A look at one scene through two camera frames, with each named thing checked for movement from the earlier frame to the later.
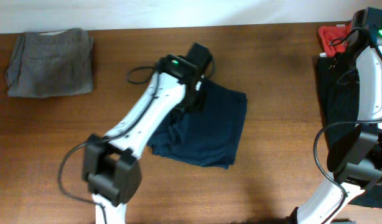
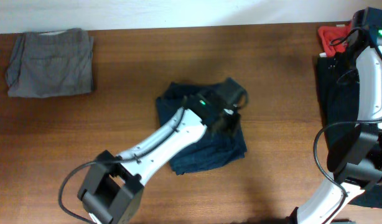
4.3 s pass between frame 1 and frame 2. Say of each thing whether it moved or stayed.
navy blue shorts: moved
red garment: stayed
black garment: stayed
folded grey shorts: stayed
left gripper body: moved
